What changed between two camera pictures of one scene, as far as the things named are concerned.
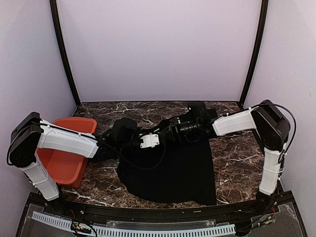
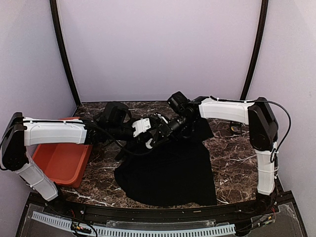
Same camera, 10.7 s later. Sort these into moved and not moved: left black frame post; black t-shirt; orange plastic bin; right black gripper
Moved: right black gripper
Not moved: orange plastic bin; left black frame post; black t-shirt
